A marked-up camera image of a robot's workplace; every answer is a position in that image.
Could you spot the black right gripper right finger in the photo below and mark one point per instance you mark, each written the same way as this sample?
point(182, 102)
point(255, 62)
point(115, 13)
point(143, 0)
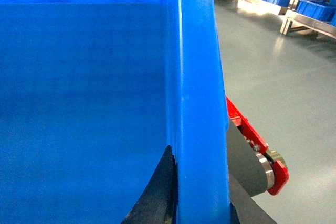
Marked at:
point(234, 219)

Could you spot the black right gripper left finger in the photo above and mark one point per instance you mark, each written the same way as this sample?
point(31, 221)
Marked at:
point(157, 202)

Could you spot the large blue plastic crate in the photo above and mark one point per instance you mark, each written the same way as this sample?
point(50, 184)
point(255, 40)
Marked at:
point(92, 93)

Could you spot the metal shelf rack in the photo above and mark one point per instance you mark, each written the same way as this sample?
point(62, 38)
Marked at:
point(288, 6)

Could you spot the grey conveyor belt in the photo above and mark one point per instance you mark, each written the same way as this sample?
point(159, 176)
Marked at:
point(250, 174)

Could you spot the red conveyor side frame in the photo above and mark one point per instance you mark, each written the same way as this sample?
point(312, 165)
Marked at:
point(258, 144)

